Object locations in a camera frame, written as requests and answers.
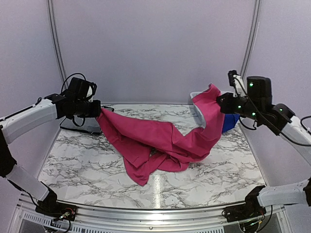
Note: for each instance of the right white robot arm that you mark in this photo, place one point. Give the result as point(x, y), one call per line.
point(254, 101)

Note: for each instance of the blue garment in basket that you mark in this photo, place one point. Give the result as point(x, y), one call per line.
point(230, 122)

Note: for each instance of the aluminium front frame rail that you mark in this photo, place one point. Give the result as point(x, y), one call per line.
point(96, 219)

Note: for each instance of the white plastic laundry basket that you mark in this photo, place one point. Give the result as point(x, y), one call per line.
point(201, 121)

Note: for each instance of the folded grey polo shirt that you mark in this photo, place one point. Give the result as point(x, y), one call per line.
point(80, 124)

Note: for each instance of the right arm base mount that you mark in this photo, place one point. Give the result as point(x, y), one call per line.
point(244, 212)

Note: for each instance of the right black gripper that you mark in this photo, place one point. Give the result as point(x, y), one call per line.
point(225, 108)

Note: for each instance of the pink trousers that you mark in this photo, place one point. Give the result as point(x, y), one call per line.
point(149, 145)

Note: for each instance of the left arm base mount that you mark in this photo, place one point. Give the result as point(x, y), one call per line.
point(57, 209)

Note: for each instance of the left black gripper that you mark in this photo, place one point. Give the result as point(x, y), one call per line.
point(95, 111)

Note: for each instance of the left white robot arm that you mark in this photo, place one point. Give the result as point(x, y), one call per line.
point(23, 121)

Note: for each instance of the right aluminium corner post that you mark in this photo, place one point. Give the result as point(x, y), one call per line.
point(251, 38)

